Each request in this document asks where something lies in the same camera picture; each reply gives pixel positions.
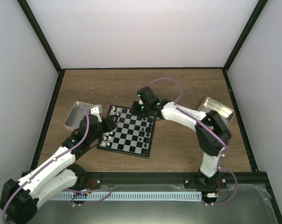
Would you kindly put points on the gold square tin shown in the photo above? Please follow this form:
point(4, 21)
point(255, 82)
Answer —
point(225, 112)

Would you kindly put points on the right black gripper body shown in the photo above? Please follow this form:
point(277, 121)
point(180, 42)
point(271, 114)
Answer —
point(143, 111)

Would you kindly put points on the light blue slotted cable duct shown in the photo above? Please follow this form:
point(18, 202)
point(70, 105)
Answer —
point(187, 196)

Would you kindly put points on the black frame post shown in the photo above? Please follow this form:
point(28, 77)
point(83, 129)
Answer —
point(245, 32)
point(39, 33)

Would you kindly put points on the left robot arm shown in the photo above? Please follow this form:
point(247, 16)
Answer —
point(21, 199)

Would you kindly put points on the black white chessboard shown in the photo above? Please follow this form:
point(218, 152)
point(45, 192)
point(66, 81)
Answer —
point(125, 135)

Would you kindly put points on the pink square tin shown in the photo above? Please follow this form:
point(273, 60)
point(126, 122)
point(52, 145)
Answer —
point(76, 115)

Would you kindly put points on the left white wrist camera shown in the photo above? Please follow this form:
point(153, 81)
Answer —
point(97, 110)

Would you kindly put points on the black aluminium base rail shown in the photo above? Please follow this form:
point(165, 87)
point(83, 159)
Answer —
point(188, 180)

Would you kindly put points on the black frame post left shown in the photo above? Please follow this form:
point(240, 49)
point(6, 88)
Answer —
point(39, 33)

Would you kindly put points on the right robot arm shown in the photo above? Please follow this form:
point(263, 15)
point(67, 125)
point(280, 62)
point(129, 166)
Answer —
point(212, 133)

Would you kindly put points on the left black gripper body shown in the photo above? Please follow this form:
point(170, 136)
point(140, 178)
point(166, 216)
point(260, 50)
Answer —
point(110, 122)

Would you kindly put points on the black frame post right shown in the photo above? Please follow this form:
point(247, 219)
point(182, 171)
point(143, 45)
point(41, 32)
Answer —
point(245, 32)

